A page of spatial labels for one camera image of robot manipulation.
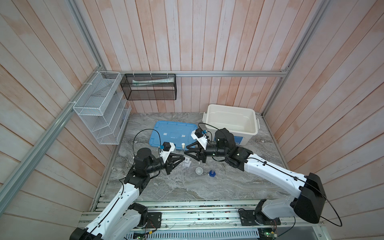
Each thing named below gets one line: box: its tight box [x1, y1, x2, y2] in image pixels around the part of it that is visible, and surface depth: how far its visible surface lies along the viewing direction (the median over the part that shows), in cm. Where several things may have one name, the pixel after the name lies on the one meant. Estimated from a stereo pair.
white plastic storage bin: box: [202, 104, 261, 146], surface depth 108 cm
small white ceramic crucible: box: [195, 167, 204, 175], surface depth 90 cm
